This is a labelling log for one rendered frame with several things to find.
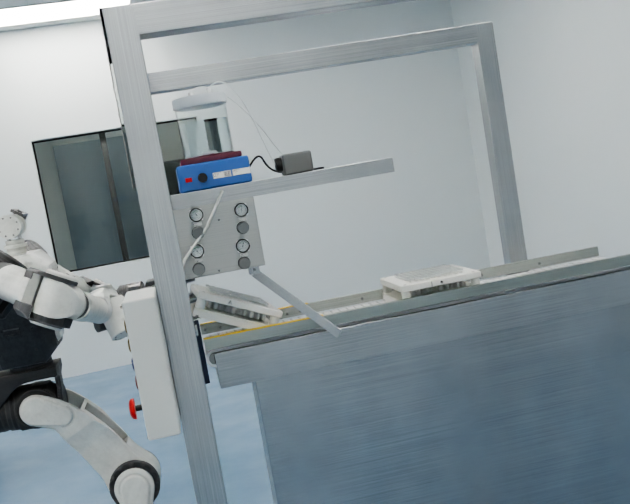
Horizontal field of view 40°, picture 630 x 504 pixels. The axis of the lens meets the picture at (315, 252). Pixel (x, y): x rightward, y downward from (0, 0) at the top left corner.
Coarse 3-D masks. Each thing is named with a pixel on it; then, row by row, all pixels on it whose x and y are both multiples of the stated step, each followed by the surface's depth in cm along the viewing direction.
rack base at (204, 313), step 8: (192, 304) 244; (192, 312) 238; (200, 312) 237; (208, 312) 238; (216, 312) 239; (216, 320) 238; (224, 320) 239; (232, 320) 239; (240, 320) 240; (248, 320) 240; (248, 328) 241
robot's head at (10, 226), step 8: (8, 216) 234; (16, 216) 237; (0, 224) 234; (8, 224) 234; (16, 224) 235; (24, 224) 244; (0, 232) 234; (8, 232) 234; (16, 232) 235; (8, 240) 239; (16, 240) 238
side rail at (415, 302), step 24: (576, 264) 255; (600, 264) 255; (624, 264) 256; (456, 288) 249; (480, 288) 249; (504, 288) 251; (336, 312) 244; (360, 312) 244; (384, 312) 245; (240, 336) 239; (264, 336) 240
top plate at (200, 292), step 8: (192, 288) 254; (200, 288) 249; (200, 296) 237; (208, 296) 238; (216, 296) 238; (224, 296) 242; (224, 304) 239; (232, 304) 239; (240, 304) 240; (248, 304) 240; (256, 304) 244; (256, 312) 241; (264, 312) 241; (272, 312) 242; (280, 312) 242
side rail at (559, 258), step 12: (564, 252) 283; (576, 252) 283; (588, 252) 283; (504, 264) 280; (516, 264) 279; (528, 264) 280; (540, 264) 281; (552, 264) 282; (492, 276) 278; (324, 300) 270; (336, 300) 270; (348, 300) 271; (360, 300) 272; (372, 300) 272; (288, 312) 268; (300, 312) 269; (204, 324) 264; (216, 324) 264; (228, 324) 265
